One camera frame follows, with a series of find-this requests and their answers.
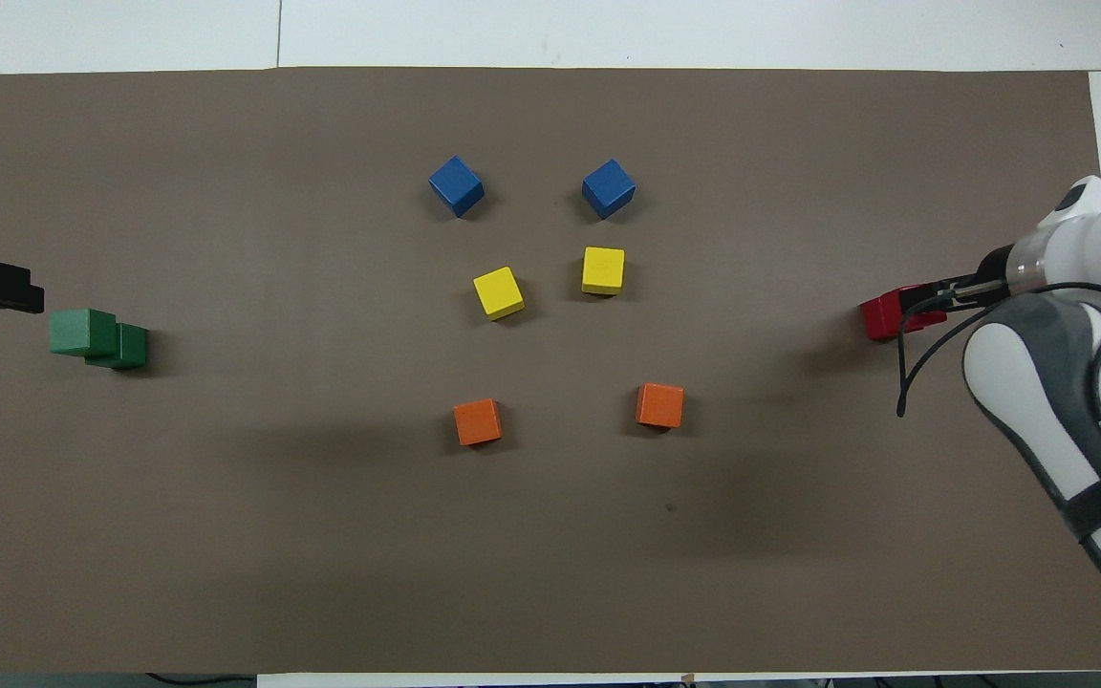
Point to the green wooden cube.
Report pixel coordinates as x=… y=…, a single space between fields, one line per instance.
x=82 y=332
x=130 y=351

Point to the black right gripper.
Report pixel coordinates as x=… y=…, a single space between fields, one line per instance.
x=995 y=266

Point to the blue wooden cube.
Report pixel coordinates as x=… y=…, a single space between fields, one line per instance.
x=608 y=188
x=456 y=185

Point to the yellow wooden cube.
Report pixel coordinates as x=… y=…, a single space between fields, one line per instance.
x=603 y=270
x=498 y=291

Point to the brown table mat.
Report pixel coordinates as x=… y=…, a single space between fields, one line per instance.
x=226 y=573

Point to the orange wooden cube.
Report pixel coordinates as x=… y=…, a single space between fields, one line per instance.
x=659 y=405
x=477 y=421

